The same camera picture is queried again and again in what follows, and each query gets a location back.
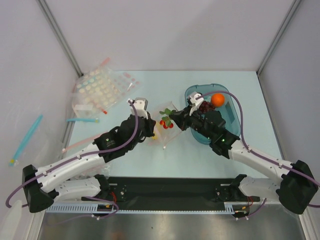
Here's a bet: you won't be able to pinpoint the aluminium frame post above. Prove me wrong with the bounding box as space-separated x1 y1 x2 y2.
256 0 304 78
36 0 83 78

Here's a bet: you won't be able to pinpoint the teal transparent plastic tray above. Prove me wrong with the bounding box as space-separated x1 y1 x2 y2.
184 83 242 146

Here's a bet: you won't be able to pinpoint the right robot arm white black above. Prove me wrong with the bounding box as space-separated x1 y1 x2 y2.
169 107 319 215

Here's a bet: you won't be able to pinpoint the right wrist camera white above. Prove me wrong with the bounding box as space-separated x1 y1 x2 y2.
187 92 204 116

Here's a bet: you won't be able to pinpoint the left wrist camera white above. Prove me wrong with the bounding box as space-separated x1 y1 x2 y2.
128 97 149 119

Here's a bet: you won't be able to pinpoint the zip bag blue zipper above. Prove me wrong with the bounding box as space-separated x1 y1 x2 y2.
65 110 100 124

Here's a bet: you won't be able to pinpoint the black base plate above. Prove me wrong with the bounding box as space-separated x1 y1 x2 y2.
95 176 258 212

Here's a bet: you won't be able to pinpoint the zip bag red dots back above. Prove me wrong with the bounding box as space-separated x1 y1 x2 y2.
108 71 144 100

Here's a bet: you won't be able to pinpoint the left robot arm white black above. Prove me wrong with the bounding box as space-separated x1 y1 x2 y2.
22 112 156 213

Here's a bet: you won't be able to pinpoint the purple grape bunch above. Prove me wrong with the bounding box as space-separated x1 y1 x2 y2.
198 101 215 114

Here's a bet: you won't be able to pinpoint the right aluminium frame post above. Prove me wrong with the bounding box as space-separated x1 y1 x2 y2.
256 0 304 78

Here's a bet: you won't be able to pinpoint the yellow mango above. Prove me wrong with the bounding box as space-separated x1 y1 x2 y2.
148 125 160 146

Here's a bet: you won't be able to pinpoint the left aluminium frame post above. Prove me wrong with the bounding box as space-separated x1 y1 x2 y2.
36 0 83 78

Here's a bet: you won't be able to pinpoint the clear zip bag red dots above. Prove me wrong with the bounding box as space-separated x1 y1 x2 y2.
148 101 182 149

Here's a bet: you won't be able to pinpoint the clear bag teal zipper wall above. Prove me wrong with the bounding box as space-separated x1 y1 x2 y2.
6 114 51 171

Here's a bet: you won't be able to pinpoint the red cherries with green leaves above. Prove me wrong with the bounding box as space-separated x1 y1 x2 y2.
159 108 176 129

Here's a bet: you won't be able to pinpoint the orange fruit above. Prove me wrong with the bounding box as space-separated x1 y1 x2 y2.
210 93 225 108

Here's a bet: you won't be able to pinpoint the zip bag pastel dots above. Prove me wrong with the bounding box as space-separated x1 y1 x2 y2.
71 57 120 118

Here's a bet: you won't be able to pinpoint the white slotted cable duct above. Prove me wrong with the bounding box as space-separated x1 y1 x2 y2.
46 201 251 215

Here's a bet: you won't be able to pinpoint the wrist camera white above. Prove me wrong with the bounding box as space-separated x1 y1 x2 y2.
187 92 204 116
128 97 149 119

